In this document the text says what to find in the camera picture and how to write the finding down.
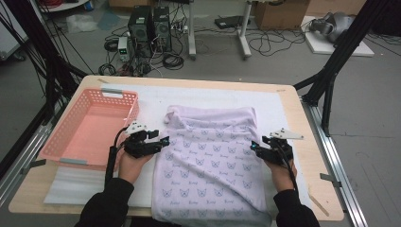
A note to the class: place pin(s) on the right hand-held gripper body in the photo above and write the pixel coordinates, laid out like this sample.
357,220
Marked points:
279,154

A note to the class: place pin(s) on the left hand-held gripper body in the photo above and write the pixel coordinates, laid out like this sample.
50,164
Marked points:
140,146

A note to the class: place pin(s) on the lilac cat-print towel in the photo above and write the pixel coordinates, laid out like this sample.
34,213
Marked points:
208,164

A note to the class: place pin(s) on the pink plastic basket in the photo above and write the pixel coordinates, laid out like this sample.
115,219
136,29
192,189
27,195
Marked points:
91,132

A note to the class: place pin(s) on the person's left hand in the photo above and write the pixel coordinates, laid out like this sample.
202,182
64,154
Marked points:
129,167

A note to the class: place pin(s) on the person's right hand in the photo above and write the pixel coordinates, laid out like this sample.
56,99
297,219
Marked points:
282,178

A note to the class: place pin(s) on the grey metal clamp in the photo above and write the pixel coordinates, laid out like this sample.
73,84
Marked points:
36,164
329,179

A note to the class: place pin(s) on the white foam mat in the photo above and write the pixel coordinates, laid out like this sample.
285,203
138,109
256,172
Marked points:
220,94

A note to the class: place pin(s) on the thin wooden strip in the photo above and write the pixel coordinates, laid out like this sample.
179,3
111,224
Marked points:
320,205

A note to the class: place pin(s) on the grey bench power supply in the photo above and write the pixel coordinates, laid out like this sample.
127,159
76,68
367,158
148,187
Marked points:
123,48

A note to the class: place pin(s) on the black computer tower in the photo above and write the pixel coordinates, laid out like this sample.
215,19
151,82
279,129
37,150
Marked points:
140,30
162,28

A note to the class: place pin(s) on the white floor board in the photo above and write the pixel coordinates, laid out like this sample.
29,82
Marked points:
321,47

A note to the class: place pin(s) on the white desk leg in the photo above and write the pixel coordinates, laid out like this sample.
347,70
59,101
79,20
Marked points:
191,31
244,34

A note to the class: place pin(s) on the white power strip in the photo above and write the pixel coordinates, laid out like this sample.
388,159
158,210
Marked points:
179,29

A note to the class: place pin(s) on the flat black device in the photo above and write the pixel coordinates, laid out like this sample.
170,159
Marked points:
230,21

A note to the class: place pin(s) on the brown cardboard box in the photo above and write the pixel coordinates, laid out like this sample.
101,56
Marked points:
334,6
280,15

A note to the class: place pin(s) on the clear plastic bag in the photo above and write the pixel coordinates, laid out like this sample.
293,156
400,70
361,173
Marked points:
80,23

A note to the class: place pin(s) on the grey rounded device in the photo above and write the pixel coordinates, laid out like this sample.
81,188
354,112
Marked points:
335,25

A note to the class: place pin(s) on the round white table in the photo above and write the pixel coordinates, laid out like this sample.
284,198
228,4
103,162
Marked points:
63,6

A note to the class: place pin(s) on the white cabinet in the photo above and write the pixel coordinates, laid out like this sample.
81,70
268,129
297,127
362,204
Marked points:
9,34

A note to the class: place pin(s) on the aluminium frame rail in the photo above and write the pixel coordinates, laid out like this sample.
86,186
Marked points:
334,164
22,164

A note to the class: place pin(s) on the black frame stand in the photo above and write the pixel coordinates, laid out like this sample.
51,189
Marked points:
334,56
58,72

